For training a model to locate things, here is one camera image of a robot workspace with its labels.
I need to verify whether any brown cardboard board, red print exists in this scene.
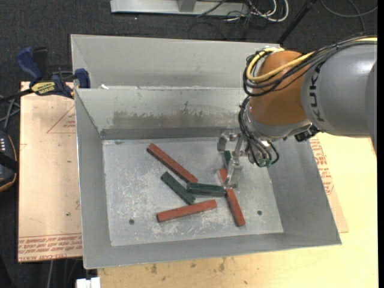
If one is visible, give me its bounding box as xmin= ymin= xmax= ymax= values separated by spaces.
xmin=17 ymin=81 xmax=349 ymax=263

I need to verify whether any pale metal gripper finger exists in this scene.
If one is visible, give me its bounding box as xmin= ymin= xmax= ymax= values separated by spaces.
xmin=221 ymin=164 xmax=233 ymax=188
xmin=230 ymin=165 xmax=244 ymax=190

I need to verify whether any black cylinder on white bracket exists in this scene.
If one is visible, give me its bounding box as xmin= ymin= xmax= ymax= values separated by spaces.
xmin=294 ymin=124 xmax=319 ymax=143

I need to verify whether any red-brown flat block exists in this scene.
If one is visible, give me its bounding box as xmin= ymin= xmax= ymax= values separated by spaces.
xmin=217 ymin=168 xmax=247 ymax=228
xmin=146 ymin=143 xmax=199 ymax=184
xmin=156 ymin=199 xmax=218 ymax=223

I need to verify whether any grey metal bin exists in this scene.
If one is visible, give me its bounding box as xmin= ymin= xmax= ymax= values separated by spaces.
xmin=70 ymin=34 xmax=342 ymax=270

